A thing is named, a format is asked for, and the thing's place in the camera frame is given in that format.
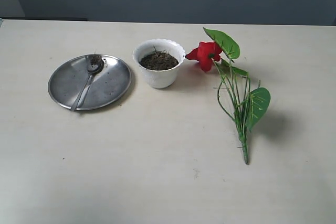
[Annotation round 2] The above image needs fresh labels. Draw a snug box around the round steel plate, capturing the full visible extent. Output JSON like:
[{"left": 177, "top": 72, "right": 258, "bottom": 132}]
[{"left": 48, "top": 54, "right": 132, "bottom": 111}]

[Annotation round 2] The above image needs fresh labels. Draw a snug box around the steel spork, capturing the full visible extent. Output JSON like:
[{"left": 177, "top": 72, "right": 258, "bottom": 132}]
[{"left": 70, "top": 54, "right": 103, "bottom": 111}]

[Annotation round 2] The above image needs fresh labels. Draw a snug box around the red artificial anthurium flower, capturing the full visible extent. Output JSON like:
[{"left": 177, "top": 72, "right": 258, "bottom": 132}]
[{"left": 185, "top": 27, "right": 271, "bottom": 165}]

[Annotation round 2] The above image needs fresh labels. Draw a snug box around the white plastic flower pot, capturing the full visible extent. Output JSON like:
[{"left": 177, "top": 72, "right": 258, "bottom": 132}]
[{"left": 133, "top": 39, "right": 185, "bottom": 89}]

